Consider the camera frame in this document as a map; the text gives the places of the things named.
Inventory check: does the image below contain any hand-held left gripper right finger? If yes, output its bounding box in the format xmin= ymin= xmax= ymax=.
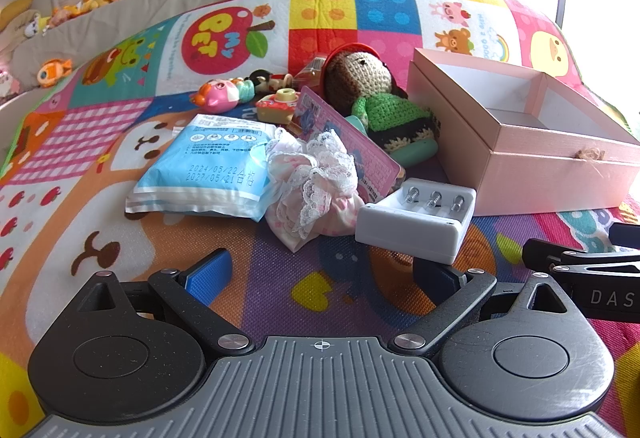
xmin=387 ymin=257 xmax=576 ymax=354

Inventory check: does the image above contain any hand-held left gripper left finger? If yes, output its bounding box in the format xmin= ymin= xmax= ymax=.
xmin=75 ymin=248 xmax=256 ymax=354

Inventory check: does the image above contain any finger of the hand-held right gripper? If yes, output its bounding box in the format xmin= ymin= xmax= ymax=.
xmin=609 ymin=222 xmax=640 ymax=251
xmin=522 ymin=238 xmax=640 ymax=276

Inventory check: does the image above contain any white battery charger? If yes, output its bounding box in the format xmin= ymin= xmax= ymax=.
xmin=356 ymin=178 xmax=477 ymax=265

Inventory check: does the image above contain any pink cardboard box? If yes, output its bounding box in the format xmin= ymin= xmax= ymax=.
xmin=406 ymin=47 xmax=640 ymax=218

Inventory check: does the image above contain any pink lace cloth pouch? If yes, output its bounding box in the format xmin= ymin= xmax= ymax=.
xmin=264 ymin=128 xmax=368 ymax=253

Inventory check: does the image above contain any cream toy keychain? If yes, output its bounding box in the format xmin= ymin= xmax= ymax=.
xmin=255 ymin=87 xmax=301 ymax=125

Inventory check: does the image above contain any pink card package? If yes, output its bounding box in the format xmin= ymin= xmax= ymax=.
xmin=290 ymin=86 xmax=403 ymax=206

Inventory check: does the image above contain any crochet doll with red hat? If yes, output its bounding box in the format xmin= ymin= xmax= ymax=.
xmin=322 ymin=43 xmax=441 ymax=154

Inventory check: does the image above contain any colourful printed play mat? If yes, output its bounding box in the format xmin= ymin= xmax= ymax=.
xmin=0 ymin=0 xmax=640 ymax=438

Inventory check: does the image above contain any pink pig toy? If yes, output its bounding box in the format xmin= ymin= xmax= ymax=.
xmin=191 ymin=78 xmax=242 ymax=114

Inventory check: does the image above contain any teal figure toy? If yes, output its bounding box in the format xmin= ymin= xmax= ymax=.
xmin=234 ymin=77 xmax=257 ymax=105

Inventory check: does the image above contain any black and red figure toy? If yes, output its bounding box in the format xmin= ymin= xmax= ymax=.
xmin=249 ymin=69 xmax=296 ymax=94

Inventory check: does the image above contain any red plastic packet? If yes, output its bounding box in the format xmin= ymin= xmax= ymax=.
xmin=292 ymin=52 xmax=331 ymax=92

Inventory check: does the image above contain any orange fish plush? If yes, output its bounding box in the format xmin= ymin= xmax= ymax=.
xmin=36 ymin=58 xmax=73 ymax=88

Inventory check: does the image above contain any pink plush toy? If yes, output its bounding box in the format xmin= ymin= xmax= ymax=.
xmin=0 ymin=63 xmax=22 ymax=100

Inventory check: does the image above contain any yellow plush toy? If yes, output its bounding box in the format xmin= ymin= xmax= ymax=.
xmin=50 ymin=1 xmax=96 ymax=25

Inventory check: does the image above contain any yellow eared rabbit plush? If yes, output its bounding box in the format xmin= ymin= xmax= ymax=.
xmin=0 ymin=0 xmax=35 ymax=64

